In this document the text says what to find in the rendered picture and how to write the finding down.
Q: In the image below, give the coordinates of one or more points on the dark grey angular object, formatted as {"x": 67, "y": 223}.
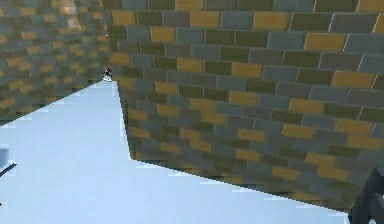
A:
{"x": 369, "y": 203}

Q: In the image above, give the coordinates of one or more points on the small black and white object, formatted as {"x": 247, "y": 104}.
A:
{"x": 107, "y": 72}

